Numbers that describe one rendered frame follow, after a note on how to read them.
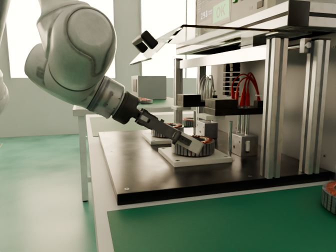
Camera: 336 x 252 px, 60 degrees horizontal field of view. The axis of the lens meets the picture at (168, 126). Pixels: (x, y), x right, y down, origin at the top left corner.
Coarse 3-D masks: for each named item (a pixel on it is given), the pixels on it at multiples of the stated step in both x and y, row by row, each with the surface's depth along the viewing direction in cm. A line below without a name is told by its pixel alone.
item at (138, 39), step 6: (138, 36) 57; (144, 36) 55; (150, 36) 55; (132, 42) 64; (138, 42) 60; (144, 42) 56; (150, 42) 55; (156, 42) 56; (138, 48) 64; (144, 48) 64; (150, 48) 56
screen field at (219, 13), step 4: (224, 0) 83; (228, 0) 81; (220, 4) 85; (224, 4) 83; (228, 4) 81; (216, 8) 88; (220, 8) 85; (224, 8) 83; (228, 8) 81; (216, 12) 88; (220, 12) 85; (224, 12) 83; (228, 12) 81; (216, 16) 88; (220, 16) 86; (224, 16) 83; (228, 16) 81; (216, 20) 88
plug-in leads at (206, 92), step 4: (208, 76) 102; (212, 76) 101; (200, 80) 102; (208, 80) 102; (212, 80) 102; (212, 84) 102; (200, 88) 103; (204, 88) 98; (208, 88) 103; (212, 88) 103; (200, 92) 100; (204, 92) 98; (208, 92) 102; (204, 96) 98; (208, 96) 102; (212, 96) 103; (216, 96) 103; (204, 100) 98
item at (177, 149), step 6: (198, 138) 78; (204, 138) 76; (210, 138) 75; (204, 144) 71; (210, 144) 72; (174, 150) 73; (180, 150) 72; (186, 150) 71; (204, 150) 71; (210, 150) 72; (192, 156) 71
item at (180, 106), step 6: (180, 96) 98; (186, 96) 96; (192, 96) 96; (198, 96) 97; (180, 102) 98; (186, 102) 96; (192, 102) 96; (198, 102) 97; (204, 102) 98; (174, 108) 97; (180, 108) 96; (186, 108) 97; (210, 120) 100
